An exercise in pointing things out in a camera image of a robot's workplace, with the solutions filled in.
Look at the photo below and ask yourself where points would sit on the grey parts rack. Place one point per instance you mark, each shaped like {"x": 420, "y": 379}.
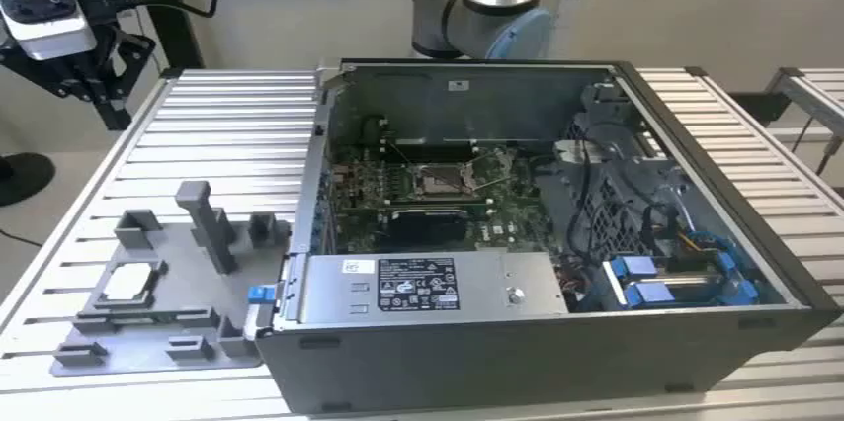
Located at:
{"x": 171, "y": 263}

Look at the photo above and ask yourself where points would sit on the blue case latch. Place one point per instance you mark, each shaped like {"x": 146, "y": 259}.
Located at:
{"x": 258, "y": 294}

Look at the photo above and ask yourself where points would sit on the silver CPU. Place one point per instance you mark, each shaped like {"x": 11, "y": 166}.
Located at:
{"x": 126, "y": 285}

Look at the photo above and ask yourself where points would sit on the blue disk carrier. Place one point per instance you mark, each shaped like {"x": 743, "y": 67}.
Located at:
{"x": 633, "y": 265}
{"x": 649, "y": 293}

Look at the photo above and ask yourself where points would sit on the black power supply label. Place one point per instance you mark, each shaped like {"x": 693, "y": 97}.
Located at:
{"x": 416, "y": 285}

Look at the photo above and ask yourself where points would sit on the white barcode sticker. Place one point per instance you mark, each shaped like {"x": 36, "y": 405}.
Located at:
{"x": 357, "y": 266}

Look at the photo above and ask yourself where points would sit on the thin metal locking lever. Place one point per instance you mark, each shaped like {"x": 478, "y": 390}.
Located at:
{"x": 402, "y": 154}

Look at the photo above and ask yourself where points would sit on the black open PC case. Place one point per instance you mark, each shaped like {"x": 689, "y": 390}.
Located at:
{"x": 461, "y": 366}

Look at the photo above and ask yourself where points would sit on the silver thumb screw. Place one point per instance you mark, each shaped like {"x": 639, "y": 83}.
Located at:
{"x": 514, "y": 295}

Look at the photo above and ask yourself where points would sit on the black stand pole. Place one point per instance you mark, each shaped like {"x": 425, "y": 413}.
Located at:
{"x": 175, "y": 21}

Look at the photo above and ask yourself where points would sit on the green motherboard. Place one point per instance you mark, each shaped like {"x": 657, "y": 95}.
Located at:
{"x": 508, "y": 203}

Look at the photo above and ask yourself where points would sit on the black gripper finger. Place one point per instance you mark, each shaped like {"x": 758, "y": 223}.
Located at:
{"x": 112, "y": 114}
{"x": 32, "y": 72}

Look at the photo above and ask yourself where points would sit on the blue drive cage clip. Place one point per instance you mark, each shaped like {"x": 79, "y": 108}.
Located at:
{"x": 735, "y": 277}

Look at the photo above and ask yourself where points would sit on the metal drive cage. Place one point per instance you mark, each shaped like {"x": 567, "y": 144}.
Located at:
{"x": 627, "y": 184}

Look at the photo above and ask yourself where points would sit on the black box under table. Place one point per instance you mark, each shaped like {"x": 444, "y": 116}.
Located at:
{"x": 759, "y": 107}

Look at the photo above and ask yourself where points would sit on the black round stand base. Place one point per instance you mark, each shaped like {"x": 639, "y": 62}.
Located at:
{"x": 23, "y": 179}

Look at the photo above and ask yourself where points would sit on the black RAM slots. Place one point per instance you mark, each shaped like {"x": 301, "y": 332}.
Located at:
{"x": 429, "y": 143}

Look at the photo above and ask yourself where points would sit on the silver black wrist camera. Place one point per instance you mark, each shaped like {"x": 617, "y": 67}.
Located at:
{"x": 46, "y": 35}

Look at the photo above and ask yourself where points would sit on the black graphics card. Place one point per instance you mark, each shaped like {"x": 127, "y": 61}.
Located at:
{"x": 429, "y": 228}

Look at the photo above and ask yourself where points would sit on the silver power supply unit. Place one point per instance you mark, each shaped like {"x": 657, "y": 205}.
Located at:
{"x": 330, "y": 292}

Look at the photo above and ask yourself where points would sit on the CPU socket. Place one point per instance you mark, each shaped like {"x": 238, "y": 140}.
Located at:
{"x": 438, "y": 181}

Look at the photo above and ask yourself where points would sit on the metal slat side table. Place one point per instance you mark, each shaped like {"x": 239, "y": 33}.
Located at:
{"x": 814, "y": 90}

